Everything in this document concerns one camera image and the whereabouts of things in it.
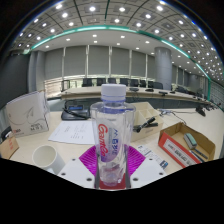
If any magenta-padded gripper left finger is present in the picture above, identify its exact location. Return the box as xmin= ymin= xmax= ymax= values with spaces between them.
xmin=57 ymin=145 xmax=100 ymax=188

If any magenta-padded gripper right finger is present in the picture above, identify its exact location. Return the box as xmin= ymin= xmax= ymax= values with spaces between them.
xmin=124 ymin=144 xmax=168 ymax=188

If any clear plastic water bottle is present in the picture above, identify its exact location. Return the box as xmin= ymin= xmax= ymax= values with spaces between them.
xmin=89 ymin=83 xmax=137 ymax=187

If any white remote control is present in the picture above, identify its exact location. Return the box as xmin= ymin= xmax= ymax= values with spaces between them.
xmin=136 ymin=144 xmax=169 ymax=170

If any white ceramic mug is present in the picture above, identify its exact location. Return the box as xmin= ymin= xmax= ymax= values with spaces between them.
xmin=31 ymin=144 xmax=67 ymax=175

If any red-sided open cardboard box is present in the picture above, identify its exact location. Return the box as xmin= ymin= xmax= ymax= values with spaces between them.
xmin=157 ymin=121 xmax=217 ymax=169

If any white printed paper sheet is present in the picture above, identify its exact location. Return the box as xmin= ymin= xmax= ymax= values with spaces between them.
xmin=48 ymin=119 xmax=96 ymax=146

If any black tool in beige box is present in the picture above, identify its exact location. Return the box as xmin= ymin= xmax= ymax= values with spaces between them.
xmin=132 ymin=116 xmax=159 ymax=133

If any black marker pen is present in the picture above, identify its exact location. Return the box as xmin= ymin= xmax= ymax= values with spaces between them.
xmin=189 ymin=148 xmax=209 ymax=163

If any black desktop microphone unit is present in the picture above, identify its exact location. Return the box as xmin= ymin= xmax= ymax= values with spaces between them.
xmin=60 ymin=100 xmax=91 ymax=121

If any small beige open box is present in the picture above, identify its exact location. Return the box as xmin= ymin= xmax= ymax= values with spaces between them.
xmin=131 ymin=101 xmax=165 ymax=143

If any brown cardboard sheet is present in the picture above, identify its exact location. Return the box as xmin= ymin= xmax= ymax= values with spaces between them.
xmin=0 ymin=134 xmax=20 ymax=160

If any black tabletop microphone base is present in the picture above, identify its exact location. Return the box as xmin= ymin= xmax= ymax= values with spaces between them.
xmin=194 ymin=105 xmax=207 ymax=117

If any long curved conference desk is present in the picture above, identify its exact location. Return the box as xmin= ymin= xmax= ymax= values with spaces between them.
xmin=59 ymin=85 xmax=214 ymax=111

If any black office chairs group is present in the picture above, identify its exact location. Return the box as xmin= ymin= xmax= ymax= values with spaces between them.
xmin=61 ymin=77 xmax=164 ymax=91

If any round ceiling lights group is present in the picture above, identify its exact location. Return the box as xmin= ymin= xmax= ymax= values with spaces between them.
xmin=16 ymin=0 xmax=224 ymax=81

